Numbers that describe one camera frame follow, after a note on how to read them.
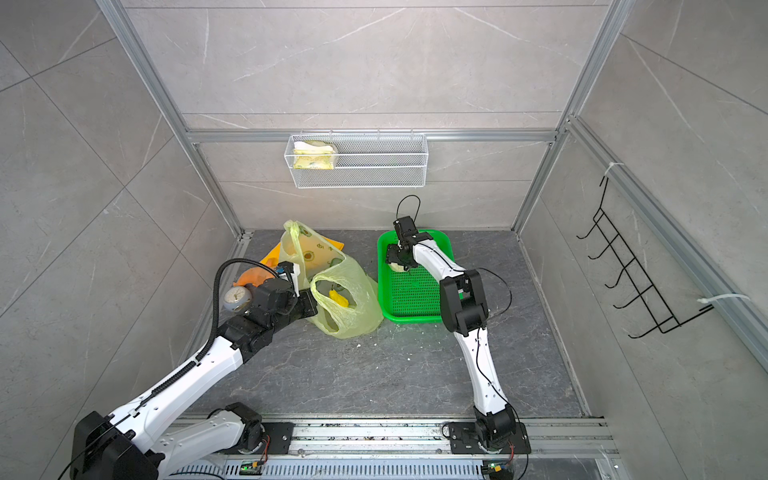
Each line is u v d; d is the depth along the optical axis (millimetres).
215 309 557
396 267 1017
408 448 730
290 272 698
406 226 870
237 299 975
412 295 1009
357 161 1009
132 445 394
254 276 989
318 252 904
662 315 607
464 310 627
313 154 876
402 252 810
